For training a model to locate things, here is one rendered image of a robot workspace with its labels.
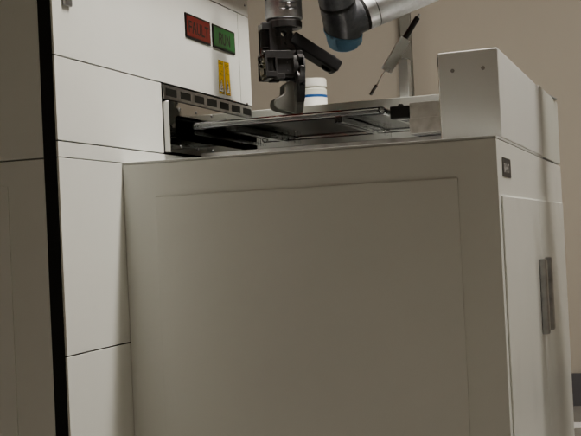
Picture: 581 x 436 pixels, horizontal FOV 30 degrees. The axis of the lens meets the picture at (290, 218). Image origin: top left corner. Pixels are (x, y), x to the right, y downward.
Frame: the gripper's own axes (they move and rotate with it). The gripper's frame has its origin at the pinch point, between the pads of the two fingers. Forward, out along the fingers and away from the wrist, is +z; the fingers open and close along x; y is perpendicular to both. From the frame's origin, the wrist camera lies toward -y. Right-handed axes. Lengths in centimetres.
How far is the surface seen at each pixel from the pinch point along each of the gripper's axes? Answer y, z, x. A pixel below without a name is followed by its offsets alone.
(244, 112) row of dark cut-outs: 7.0, -4.2, -18.7
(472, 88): -13, 1, 55
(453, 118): -10, 6, 53
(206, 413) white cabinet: 28, 51, 35
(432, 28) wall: -104, -54, -178
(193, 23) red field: 20.9, -19.4, 1.6
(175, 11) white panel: 25.3, -20.5, 7.6
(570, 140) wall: -148, -8, -157
